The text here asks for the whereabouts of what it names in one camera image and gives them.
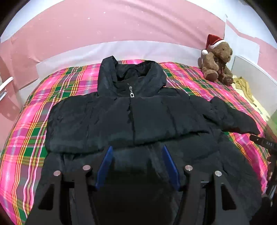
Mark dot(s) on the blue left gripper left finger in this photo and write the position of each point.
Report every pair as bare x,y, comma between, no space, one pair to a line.
102,166

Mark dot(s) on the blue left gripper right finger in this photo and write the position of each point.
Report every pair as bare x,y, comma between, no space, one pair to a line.
171,168

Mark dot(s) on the black puffer jacket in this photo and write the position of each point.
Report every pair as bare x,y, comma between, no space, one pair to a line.
134,112

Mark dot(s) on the person's right hand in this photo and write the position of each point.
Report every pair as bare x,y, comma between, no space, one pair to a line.
271,166

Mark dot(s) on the white board at bedside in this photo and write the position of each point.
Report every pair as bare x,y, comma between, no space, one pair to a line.
262,85

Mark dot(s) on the yellow crumpled cloth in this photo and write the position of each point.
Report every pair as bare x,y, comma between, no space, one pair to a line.
243,85

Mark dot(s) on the pink plaid bed blanket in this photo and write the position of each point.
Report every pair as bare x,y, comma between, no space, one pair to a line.
24,151

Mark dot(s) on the brown teddy bear santa hat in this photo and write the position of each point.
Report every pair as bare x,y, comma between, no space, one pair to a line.
215,56

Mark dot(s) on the white bed headboard panel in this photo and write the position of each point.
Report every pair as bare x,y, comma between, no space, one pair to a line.
121,50

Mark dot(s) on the white shelf edge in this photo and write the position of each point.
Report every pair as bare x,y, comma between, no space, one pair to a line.
3,87

